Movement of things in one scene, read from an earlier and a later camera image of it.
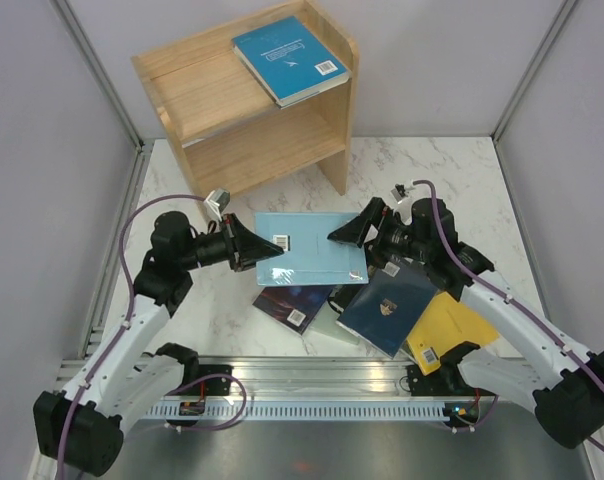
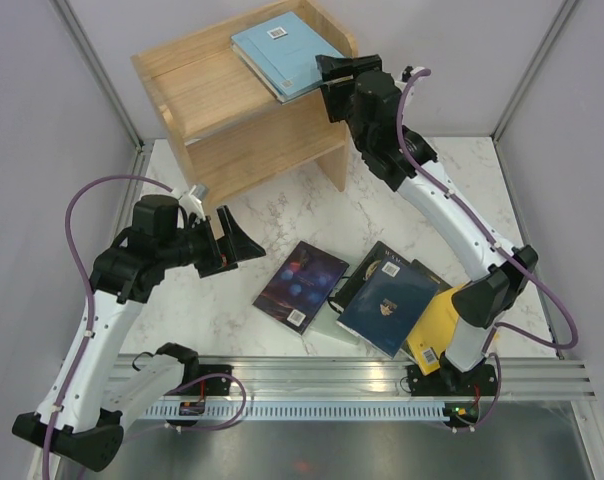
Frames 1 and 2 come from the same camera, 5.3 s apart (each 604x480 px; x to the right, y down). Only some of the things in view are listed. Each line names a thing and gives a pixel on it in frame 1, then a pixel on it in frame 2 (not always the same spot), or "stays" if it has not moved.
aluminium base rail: (310, 378) stays
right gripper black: (353, 233) -> (331, 67)
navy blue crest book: (387, 309) stays
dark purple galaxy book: (294, 305) stays
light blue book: (309, 256) -> (277, 96)
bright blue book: (290, 61) stays
